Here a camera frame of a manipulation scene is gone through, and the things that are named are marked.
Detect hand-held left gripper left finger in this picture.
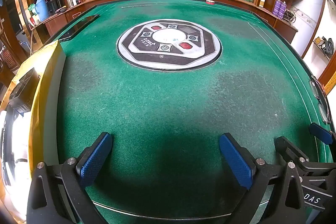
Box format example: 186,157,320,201
26,132,114,224

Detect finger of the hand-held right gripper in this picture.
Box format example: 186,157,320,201
309,122,336,146
274,135,311,165

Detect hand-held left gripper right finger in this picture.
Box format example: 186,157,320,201
219,133,314,224

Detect white foam box yellow tape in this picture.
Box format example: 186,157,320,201
0,40,67,223

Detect eyeglasses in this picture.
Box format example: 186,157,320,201
310,76,331,125

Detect black case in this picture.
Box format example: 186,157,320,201
9,68,40,113

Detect black smartphone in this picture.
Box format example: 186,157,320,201
58,13,101,42

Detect round table control panel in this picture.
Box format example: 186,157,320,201
117,19,222,71

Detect wooden side cabinet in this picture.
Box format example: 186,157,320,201
29,1,88,39

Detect blue thermos jug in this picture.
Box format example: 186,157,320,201
35,0,50,22

